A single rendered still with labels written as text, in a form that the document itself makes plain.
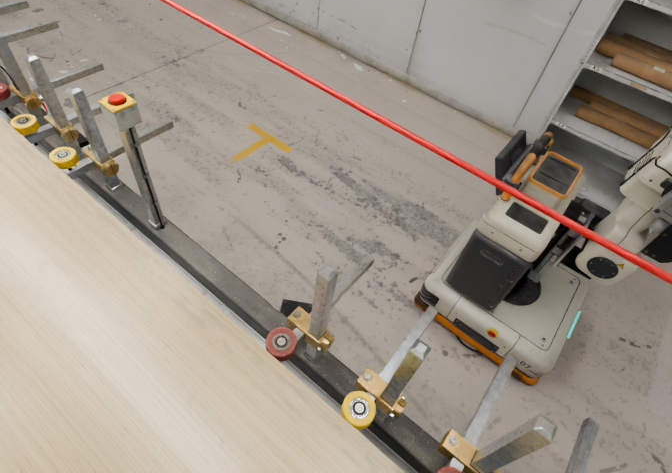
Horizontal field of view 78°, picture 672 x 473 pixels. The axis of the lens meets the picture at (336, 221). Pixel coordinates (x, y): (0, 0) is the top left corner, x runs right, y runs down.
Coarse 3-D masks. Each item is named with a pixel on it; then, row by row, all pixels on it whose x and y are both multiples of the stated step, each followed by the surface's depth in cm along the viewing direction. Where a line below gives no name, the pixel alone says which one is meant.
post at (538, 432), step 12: (540, 420) 75; (516, 432) 81; (528, 432) 75; (540, 432) 74; (552, 432) 73; (492, 444) 91; (504, 444) 84; (516, 444) 80; (528, 444) 78; (540, 444) 75; (480, 456) 94; (492, 456) 89; (504, 456) 86; (516, 456) 83; (480, 468) 96; (492, 468) 92
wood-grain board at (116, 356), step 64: (0, 128) 146; (0, 192) 128; (64, 192) 131; (0, 256) 114; (64, 256) 116; (128, 256) 118; (0, 320) 103; (64, 320) 105; (128, 320) 106; (192, 320) 108; (0, 384) 94; (64, 384) 95; (128, 384) 97; (192, 384) 98; (256, 384) 100; (0, 448) 86; (64, 448) 87; (128, 448) 88; (192, 448) 90; (256, 448) 91; (320, 448) 93
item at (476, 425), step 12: (504, 360) 117; (516, 360) 117; (504, 372) 114; (492, 384) 112; (504, 384) 112; (492, 396) 110; (480, 408) 107; (492, 408) 108; (480, 420) 105; (468, 432) 103; (480, 432) 103
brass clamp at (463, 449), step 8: (448, 432) 103; (456, 432) 102; (464, 440) 101; (440, 448) 101; (448, 448) 99; (456, 448) 100; (464, 448) 100; (472, 448) 100; (448, 456) 101; (456, 456) 98; (464, 456) 99; (472, 456) 99; (464, 464) 98; (464, 472) 100; (472, 472) 98; (496, 472) 97
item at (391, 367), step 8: (432, 312) 127; (424, 320) 125; (416, 328) 123; (424, 328) 124; (408, 336) 121; (416, 336) 122; (408, 344) 120; (400, 352) 118; (392, 360) 116; (400, 360) 116; (384, 368) 115; (392, 368) 115; (384, 376) 113
